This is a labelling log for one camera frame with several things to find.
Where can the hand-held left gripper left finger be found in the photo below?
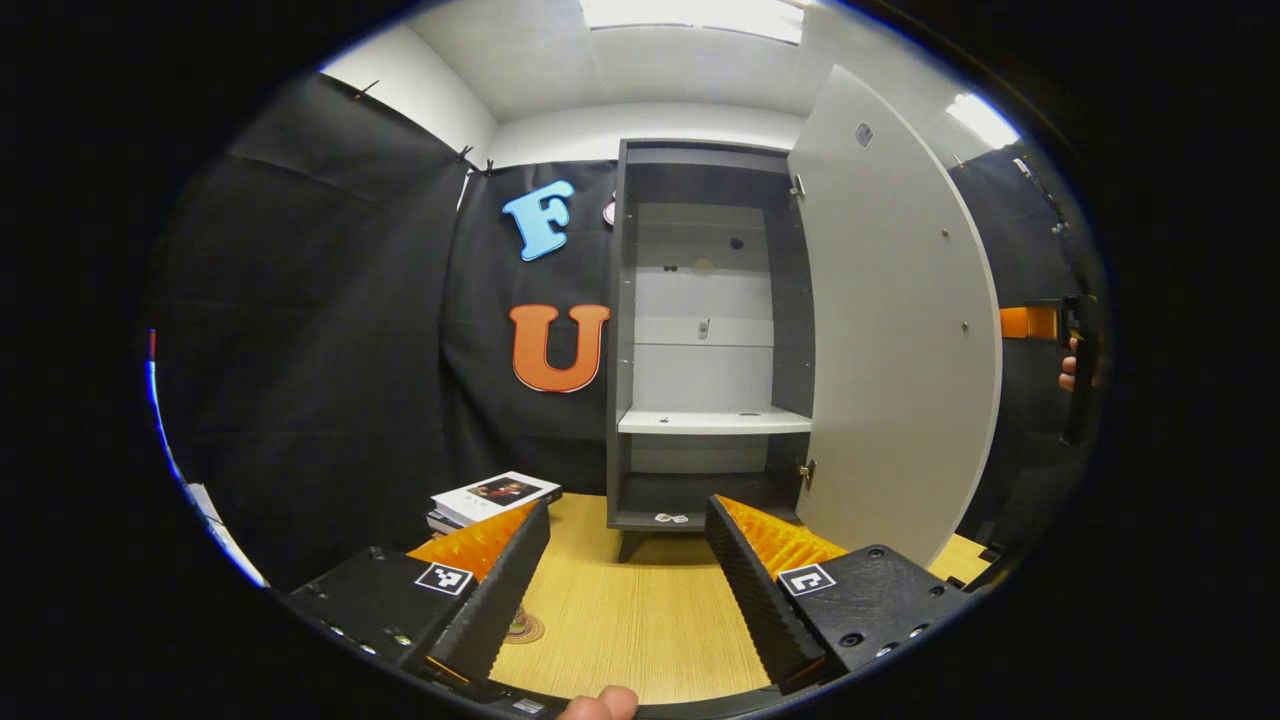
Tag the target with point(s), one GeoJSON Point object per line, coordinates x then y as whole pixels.
{"type": "Point", "coordinates": [495, 600]}

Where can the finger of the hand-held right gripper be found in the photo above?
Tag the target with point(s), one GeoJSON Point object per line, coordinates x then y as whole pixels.
{"type": "Point", "coordinates": [1028, 322]}

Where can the small ceiling light panel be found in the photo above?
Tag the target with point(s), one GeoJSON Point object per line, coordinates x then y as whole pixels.
{"type": "Point", "coordinates": [982, 120]}

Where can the black backdrop cloth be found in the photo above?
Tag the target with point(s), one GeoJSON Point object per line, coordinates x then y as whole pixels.
{"type": "Point", "coordinates": [330, 350]}

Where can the long ceiling light panel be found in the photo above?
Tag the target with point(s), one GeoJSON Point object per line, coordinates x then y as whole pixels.
{"type": "Point", "coordinates": [690, 18]}

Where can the light grey cabinet door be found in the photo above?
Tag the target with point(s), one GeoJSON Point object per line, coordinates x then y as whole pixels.
{"type": "Point", "coordinates": [900, 350]}

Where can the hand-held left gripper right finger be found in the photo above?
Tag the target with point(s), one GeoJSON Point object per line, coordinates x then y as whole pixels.
{"type": "Point", "coordinates": [760, 600]}

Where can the round patterned coaster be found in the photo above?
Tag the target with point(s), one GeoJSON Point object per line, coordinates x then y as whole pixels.
{"type": "Point", "coordinates": [526, 628]}

